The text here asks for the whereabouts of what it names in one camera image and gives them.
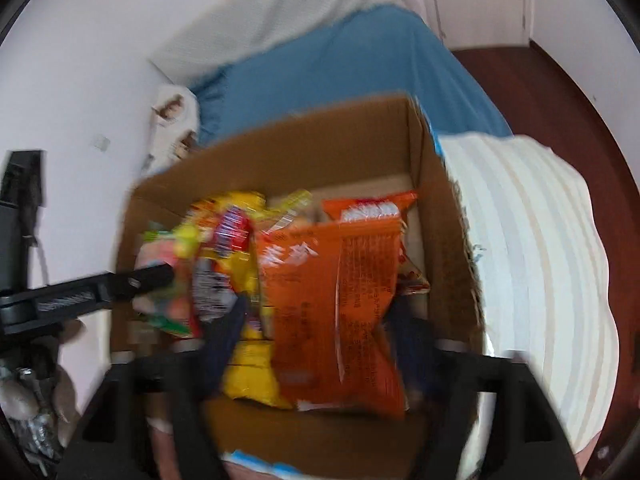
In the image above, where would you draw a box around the colourful candy packet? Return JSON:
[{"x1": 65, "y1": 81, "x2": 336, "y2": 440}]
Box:
[{"x1": 136, "y1": 222, "x2": 203, "y2": 338}]

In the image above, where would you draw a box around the blue bed sheet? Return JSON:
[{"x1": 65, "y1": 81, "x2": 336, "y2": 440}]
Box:
[{"x1": 191, "y1": 4, "x2": 515, "y2": 150}]

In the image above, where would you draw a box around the cardboard box with blue print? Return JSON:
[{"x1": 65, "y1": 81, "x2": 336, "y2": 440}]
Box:
[{"x1": 111, "y1": 92, "x2": 495, "y2": 480}]

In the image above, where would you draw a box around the grey dotted pillow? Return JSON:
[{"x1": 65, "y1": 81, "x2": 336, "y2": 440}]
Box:
[{"x1": 149, "y1": 0, "x2": 403, "y2": 83}]

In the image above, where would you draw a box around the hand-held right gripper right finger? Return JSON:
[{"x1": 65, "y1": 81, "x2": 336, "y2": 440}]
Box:
[{"x1": 390, "y1": 300, "x2": 584, "y2": 480}]

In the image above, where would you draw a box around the bear print pillow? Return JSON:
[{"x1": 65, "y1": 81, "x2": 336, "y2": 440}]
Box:
[{"x1": 144, "y1": 85, "x2": 202, "y2": 173}]

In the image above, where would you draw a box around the cat print blanket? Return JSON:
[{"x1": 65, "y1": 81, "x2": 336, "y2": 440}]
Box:
[{"x1": 434, "y1": 132, "x2": 622, "y2": 467}]

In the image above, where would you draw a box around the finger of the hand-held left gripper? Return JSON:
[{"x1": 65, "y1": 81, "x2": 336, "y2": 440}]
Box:
[{"x1": 30, "y1": 263, "x2": 176, "y2": 322}]

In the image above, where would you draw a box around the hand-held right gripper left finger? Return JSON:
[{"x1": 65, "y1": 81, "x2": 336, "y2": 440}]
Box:
[{"x1": 60, "y1": 295, "x2": 250, "y2": 480}]

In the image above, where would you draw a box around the orange panda snack packet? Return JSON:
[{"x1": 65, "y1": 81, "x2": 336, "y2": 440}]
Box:
[{"x1": 321, "y1": 189, "x2": 420, "y2": 227}]

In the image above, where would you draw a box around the orange cake packet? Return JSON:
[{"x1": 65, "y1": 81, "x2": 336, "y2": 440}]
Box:
[{"x1": 254, "y1": 217, "x2": 410, "y2": 422}]

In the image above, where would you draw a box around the large yellow noodle packet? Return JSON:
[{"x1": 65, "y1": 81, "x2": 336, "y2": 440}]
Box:
[{"x1": 187, "y1": 189, "x2": 297, "y2": 411}]

